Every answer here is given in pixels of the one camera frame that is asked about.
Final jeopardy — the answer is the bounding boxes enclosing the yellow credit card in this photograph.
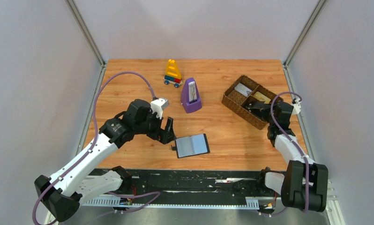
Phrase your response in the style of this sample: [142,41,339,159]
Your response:
[253,91,271,104]

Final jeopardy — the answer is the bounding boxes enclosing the black card holder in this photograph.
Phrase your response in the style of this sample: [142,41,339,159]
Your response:
[171,134,210,158]

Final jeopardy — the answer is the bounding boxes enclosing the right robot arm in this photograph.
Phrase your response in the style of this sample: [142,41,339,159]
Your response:
[245,99,329,212]

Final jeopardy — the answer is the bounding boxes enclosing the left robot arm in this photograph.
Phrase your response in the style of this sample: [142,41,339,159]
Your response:
[34,97,176,222]

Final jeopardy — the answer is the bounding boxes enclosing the white card in basket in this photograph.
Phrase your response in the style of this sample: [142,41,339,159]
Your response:
[234,83,252,97]

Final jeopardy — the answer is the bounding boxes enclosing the brown woven basket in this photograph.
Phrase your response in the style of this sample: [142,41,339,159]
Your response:
[222,75,276,130]

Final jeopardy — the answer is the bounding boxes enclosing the purple metronome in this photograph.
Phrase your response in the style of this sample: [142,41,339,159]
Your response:
[180,77,202,113]

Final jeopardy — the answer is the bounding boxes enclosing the colourful toy block car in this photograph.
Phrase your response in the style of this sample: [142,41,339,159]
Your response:
[164,59,183,88]

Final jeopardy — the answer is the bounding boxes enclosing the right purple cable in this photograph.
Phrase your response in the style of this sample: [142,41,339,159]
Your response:
[270,91,310,213]

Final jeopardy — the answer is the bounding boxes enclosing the purple cable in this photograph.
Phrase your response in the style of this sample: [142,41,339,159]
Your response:
[270,91,310,213]
[32,71,157,225]

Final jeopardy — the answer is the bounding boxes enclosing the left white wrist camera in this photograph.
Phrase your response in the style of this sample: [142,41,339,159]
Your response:
[150,97,169,119]

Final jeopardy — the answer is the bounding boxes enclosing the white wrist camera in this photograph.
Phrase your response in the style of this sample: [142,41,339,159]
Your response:
[292,98,302,115]
[150,97,169,119]

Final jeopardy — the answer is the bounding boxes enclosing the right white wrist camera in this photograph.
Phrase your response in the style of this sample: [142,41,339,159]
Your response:
[292,98,302,115]

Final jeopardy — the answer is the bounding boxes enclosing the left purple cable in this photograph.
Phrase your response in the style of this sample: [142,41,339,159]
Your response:
[32,71,157,225]

